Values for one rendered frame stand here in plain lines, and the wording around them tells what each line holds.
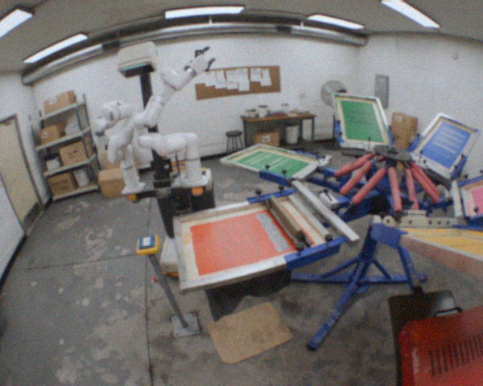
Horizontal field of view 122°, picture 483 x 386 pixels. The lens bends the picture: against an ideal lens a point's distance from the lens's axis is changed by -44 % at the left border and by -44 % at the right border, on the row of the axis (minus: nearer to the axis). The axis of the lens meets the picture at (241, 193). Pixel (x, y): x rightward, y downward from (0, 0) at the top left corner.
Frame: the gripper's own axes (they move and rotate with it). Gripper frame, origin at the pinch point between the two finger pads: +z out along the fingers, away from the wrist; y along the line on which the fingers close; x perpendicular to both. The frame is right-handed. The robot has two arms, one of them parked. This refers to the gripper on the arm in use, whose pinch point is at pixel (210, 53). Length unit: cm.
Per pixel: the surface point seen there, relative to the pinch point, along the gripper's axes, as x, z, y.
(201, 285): 69, -91, 21
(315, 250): 97, -48, 41
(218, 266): 66, -82, 34
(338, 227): 100, -30, 48
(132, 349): 44, -202, 78
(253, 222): 58, -54, 60
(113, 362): 44, -220, 64
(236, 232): 56, -65, 52
